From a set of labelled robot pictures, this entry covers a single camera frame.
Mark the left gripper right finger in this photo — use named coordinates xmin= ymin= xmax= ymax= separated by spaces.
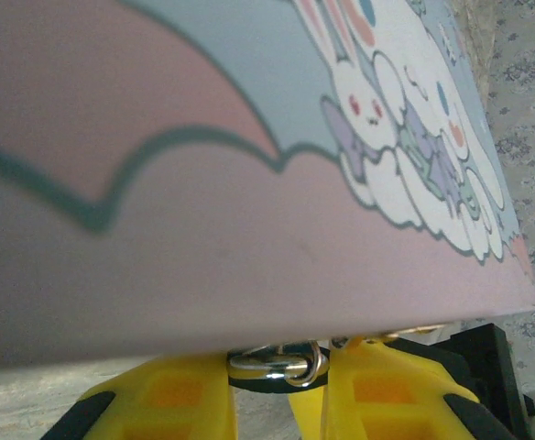
xmin=287 ymin=338 xmax=514 ymax=440

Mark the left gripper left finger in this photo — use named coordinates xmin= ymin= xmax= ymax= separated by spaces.
xmin=42 ymin=354 xmax=240 ymax=440

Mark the cartoon rabbit tin box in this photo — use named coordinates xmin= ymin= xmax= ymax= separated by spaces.
xmin=0 ymin=0 xmax=535 ymax=370

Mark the silver metal ring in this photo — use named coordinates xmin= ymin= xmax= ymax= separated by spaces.
xmin=225 ymin=338 xmax=332 ymax=395

